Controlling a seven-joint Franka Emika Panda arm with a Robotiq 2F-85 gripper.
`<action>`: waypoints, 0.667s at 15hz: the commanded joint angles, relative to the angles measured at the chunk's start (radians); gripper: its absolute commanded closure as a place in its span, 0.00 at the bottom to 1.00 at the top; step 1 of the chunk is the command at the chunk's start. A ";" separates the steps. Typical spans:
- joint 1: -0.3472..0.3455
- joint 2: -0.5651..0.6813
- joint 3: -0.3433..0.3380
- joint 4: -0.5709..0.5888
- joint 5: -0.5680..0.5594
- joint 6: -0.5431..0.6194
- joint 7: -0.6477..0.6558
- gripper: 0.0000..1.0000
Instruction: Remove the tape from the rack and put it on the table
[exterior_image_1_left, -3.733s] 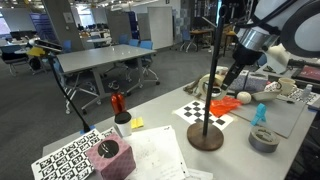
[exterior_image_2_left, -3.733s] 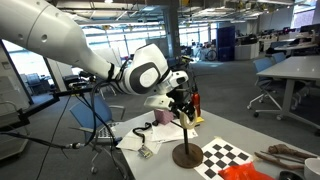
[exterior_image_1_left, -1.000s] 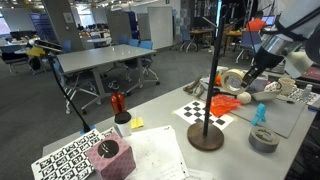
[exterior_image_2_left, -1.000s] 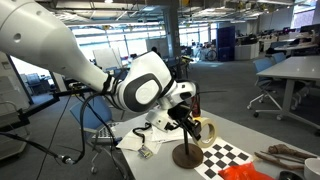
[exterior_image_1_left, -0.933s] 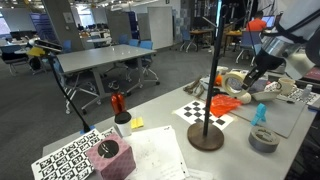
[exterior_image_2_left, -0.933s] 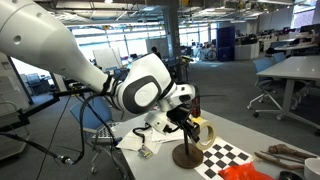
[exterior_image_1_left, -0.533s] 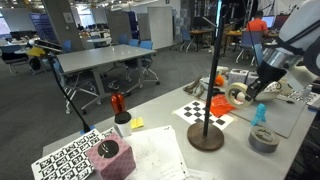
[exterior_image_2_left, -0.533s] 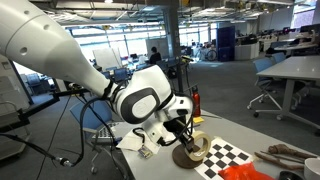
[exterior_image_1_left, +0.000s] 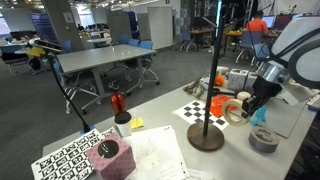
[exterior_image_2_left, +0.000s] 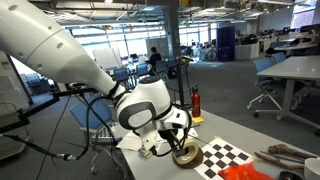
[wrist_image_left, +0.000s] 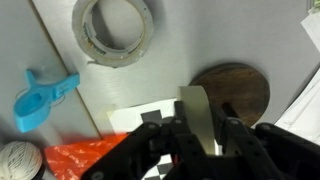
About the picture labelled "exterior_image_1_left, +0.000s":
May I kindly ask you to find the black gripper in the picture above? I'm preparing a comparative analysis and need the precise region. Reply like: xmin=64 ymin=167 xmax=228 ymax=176
xmin=241 ymin=75 xmax=284 ymax=119

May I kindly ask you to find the black pole rack wooden base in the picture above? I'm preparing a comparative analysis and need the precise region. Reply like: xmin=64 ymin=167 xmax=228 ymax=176
xmin=186 ymin=0 xmax=230 ymax=152

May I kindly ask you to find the blue tape patch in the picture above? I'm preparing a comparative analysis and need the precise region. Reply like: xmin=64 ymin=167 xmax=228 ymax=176
xmin=79 ymin=124 xmax=97 ymax=136

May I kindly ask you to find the blue plastic clamp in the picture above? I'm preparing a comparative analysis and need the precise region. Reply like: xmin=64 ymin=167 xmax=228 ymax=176
xmin=250 ymin=105 xmax=268 ymax=127

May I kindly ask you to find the patterned white tissue box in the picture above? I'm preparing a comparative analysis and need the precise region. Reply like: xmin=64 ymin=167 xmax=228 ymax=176
xmin=227 ymin=68 xmax=250 ymax=92
xmin=245 ymin=71 xmax=260 ymax=92

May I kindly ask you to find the grey table mat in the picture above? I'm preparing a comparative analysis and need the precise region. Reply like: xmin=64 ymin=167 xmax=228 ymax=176
xmin=263 ymin=99 xmax=307 ymax=139

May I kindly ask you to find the orange plastic bag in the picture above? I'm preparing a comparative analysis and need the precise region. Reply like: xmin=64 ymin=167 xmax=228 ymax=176
xmin=209 ymin=94 xmax=235 ymax=118

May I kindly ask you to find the small orange ball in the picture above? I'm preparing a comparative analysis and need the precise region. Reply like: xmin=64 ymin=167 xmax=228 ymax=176
xmin=214 ymin=74 xmax=225 ymax=87

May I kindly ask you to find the small white bowl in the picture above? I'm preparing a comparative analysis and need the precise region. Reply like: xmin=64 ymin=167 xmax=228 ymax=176
xmin=215 ymin=65 xmax=230 ymax=76

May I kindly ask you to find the black white checkerboard sheet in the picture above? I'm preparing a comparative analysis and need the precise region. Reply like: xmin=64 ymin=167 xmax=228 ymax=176
xmin=172 ymin=99 xmax=235 ymax=131

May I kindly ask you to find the grey blue office chair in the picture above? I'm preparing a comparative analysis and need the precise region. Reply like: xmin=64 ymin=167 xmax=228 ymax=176
xmin=235 ymin=30 xmax=264 ymax=67

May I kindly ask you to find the person in orange shirt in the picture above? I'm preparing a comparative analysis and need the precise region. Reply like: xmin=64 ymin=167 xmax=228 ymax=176
xmin=245 ymin=9 xmax=273 ymax=33

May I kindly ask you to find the laptop with blue screen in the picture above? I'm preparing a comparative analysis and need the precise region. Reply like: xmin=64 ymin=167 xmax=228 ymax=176
xmin=259 ymin=15 xmax=276 ymax=29

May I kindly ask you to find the dark screen monitor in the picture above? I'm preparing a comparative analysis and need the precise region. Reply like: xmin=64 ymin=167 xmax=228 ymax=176
xmin=273 ymin=13 xmax=295 ymax=31

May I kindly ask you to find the white paper sheet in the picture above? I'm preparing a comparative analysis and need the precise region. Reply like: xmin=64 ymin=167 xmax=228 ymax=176
xmin=123 ymin=125 xmax=190 ymax=180

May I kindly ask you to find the yellow sticky note pad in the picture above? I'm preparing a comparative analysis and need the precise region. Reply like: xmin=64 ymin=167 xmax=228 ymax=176
xmin=130 ymin=116 xmax=145 ymax=130

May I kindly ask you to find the white whiteboard panel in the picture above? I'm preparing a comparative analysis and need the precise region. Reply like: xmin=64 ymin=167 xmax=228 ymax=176
xmin=147 ymin=6 xmax=174 ymax=51

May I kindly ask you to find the white cup black lid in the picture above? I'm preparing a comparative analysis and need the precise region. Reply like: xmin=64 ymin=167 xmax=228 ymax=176
xmin=114 ymin=111 xmax=133 ymax=138

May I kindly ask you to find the red bottle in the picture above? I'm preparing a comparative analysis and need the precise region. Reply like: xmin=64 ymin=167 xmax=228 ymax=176
xmin=110 ymin=92 xmax=127 ymax=116

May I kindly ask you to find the pink tissue box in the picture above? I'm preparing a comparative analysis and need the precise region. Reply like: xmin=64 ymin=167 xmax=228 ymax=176
xmin=85 ymin=133 xmax=137 ymax=180

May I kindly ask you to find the grey office table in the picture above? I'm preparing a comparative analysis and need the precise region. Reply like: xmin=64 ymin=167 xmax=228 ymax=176
xmin=56 ymin=44 xmax=158 ymax=114

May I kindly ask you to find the large fiducial tag sheet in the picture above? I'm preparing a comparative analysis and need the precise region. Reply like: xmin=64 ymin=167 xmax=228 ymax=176
xmin=31 ymin=127 xmax=118 ymax=180

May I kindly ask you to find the yellow object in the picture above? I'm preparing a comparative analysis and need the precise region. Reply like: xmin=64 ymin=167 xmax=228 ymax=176
xmin=26 ymin=46 xmax=46 ymax=58

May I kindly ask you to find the black office chair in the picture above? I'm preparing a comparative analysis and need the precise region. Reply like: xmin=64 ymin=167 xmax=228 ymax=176
xmin=0 ymin=49 xmax=32 ymax=76

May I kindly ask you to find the grey duct tape roll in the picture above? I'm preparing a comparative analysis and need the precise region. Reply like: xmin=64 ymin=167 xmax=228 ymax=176
xmin=248 ymin=125 xmax=280 ymax=154

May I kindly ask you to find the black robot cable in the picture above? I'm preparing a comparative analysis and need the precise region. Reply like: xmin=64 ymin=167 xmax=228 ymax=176
xmin=266 ymin=28 xmax=320 ymax=90

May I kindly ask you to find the brown rope bundle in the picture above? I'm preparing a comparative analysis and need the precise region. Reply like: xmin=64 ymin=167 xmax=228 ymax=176
xmin=183 ymin=78 xmax=204 ymax=99

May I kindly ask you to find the black gooseneck camera stand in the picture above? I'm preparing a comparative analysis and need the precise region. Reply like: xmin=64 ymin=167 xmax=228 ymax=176
xmin=46 ymin=52 xmax=92 ymax=133

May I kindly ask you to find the black stereo camera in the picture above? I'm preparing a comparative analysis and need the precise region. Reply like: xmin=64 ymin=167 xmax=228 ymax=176
xmin=28 ymin=38 xmax=64 ymax=54

